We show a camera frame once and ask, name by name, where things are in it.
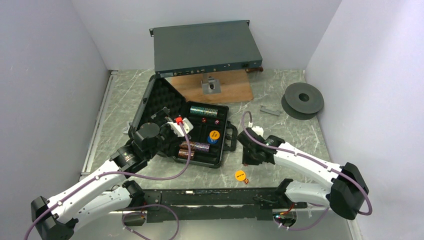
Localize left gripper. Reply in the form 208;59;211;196
146;107;191;159

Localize orange brown poker chip stack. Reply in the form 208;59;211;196
179;141;196;151

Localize orange big blind button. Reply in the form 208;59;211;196
209;130;221;141

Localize blue small blind button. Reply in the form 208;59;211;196
207;136;218;144

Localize purple poker chip stack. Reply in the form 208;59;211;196
194;142;210;153

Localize black poker set case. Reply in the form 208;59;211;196
128;75;238;169

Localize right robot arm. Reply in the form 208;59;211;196
237;127;373;220

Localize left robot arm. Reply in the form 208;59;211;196
24;107;194;240

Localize yellow big blind button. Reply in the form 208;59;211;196
234;170;247;182

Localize green poker chip stack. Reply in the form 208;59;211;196
189;106;205;116

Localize small grey metal plate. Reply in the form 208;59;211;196
260;105;281;116

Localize wooden board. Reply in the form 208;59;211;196
169;70;254;104

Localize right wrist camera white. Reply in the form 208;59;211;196
248;122;264;137

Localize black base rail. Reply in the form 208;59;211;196
126;187;308;223

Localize black cable spool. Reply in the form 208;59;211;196
281;82;325;120

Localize silver metal stand bracket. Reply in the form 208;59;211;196
201;73;221;95

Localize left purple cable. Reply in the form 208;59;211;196
23;121;193;240

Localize grey rack network switch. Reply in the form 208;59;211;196
149;20;263;78

